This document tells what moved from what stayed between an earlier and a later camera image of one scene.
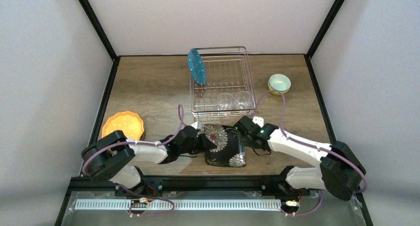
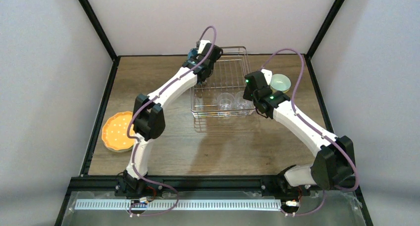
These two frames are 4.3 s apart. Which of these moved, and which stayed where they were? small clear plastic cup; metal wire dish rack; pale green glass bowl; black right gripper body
Moved: black right gripper body
Stayed: metal wire dish rack; small clear plastic cup; pale green glass bowl
